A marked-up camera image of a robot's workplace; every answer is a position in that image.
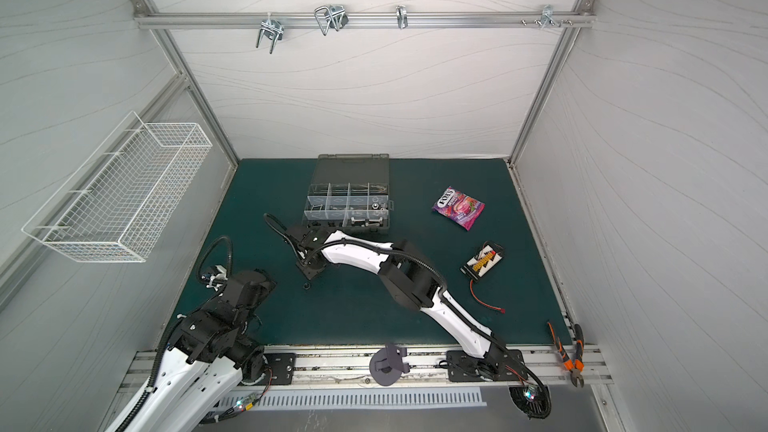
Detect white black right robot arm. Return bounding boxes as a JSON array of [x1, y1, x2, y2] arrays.
[[279, 226, 533, 381]]

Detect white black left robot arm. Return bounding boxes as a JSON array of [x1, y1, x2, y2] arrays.
[[107, 269, 276, 431]]

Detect grey plastic organizer box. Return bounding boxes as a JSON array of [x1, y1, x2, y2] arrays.
[[302, 154, 393, 234]]

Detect black round cap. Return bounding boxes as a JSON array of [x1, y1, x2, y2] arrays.
[[369, 343, 411, 387]]

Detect purple Fox's candy bag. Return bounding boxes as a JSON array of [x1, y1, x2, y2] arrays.
[[432, 187, 485, 231]]

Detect metal u-bolt clamp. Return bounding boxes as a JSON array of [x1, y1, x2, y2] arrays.
[[314, 4, 349, 36], [256, 17, 284, 54]]

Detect white slotted cable duct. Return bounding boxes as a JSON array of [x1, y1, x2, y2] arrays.
[[250, 387, 487, 411]]

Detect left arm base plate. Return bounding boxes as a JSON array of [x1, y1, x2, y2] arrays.
[[258, 353, 297, 386]]

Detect white wire basket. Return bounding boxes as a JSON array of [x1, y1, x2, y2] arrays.
[[21, 112, 212, 263]]

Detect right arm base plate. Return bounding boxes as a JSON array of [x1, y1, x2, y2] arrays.
[[437, 349, 529, 383]]

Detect metal bracket clip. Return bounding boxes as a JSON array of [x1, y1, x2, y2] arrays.
[[395, 5, 408, 30]]

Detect aluminium crossbar rail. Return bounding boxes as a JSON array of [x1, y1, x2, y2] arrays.
[[134, 9, 597, 30]]

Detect orange handled pliers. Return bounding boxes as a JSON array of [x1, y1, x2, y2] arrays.
[[547, 322, 585, 388]]

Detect metal bracket with screws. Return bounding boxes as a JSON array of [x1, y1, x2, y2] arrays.
[[520, 5, 573, 29]]

